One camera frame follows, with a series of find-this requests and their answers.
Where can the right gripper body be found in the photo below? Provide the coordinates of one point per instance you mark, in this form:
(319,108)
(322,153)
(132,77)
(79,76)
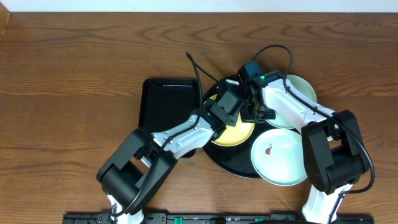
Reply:
(265,114)

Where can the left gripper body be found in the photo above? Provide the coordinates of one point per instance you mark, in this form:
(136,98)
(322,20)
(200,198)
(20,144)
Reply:
(222,88)

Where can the yellow plate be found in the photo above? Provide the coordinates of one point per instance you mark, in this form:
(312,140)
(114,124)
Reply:
(235,135)

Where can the light green plate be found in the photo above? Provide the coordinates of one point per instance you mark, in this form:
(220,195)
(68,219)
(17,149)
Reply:
(304,87)
(277,156)

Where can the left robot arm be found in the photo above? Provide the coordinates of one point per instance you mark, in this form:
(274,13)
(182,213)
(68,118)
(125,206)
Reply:
(140,165)

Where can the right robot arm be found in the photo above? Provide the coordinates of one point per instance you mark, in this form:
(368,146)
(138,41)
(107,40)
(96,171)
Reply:
(320,145)

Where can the round black tray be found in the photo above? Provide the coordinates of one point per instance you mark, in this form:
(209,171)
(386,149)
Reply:
(236,160)

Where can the rectangular black tray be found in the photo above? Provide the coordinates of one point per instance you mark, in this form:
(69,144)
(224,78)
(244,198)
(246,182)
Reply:
(167,103)

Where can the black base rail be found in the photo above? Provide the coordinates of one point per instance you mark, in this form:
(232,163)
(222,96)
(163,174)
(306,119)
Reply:
(162,218)

